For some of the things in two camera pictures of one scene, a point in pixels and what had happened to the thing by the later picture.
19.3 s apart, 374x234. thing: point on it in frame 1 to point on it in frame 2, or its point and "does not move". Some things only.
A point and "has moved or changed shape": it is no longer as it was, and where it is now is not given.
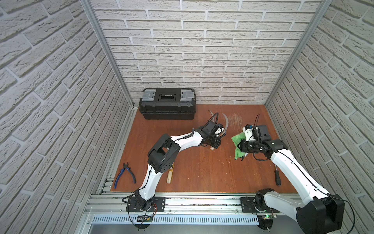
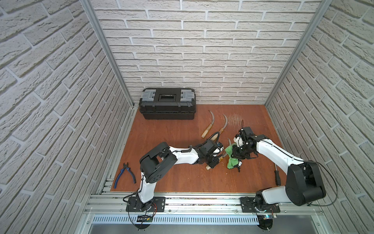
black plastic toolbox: [168, 103] does not move
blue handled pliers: [125, 166] does not move
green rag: [236, 139] has moved or changed shape
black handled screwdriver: [277, 176] does not move
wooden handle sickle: [169, 176] to [208, 167]
